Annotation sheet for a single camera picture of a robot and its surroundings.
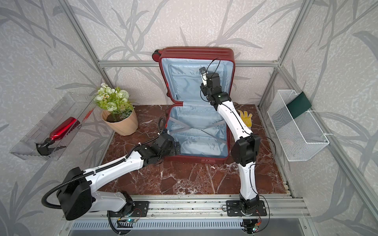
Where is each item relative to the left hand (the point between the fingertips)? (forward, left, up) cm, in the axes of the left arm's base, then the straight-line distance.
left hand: (175, 148), depth 84 cm
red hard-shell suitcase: (+29, -10, -12) cm, 33 cm away
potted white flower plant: (+22, +38, +6) cm, 44 cm away
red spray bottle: (-3, +47, +22) cm, 53 cm away
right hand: (+32, -19, +25) cm, 45 cm away
